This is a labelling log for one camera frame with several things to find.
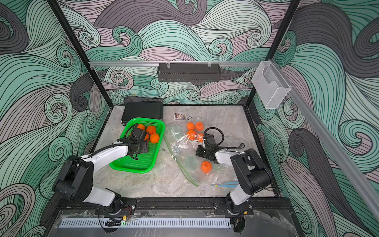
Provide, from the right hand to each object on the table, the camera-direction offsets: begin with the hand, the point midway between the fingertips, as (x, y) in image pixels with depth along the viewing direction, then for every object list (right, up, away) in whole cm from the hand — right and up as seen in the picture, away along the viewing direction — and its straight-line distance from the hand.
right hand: (195, 152), depth 94 cm
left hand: (-34, +5, -4) cm, 35 cm away
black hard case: (-41, +29, +21) cm, 54 cm away
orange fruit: (-29, +15, +1) cm, 33 cm away
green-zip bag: (-7, +10, +1) cm, 12 cm away
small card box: (-11, +23, +17) cm, 31 cm away
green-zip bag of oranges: (+4, -9, -10) cm, 14 cm away
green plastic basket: (-32, -5, -4) cm, 32 cm away
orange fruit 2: (-27, +9, 0) cm, 28 cm away
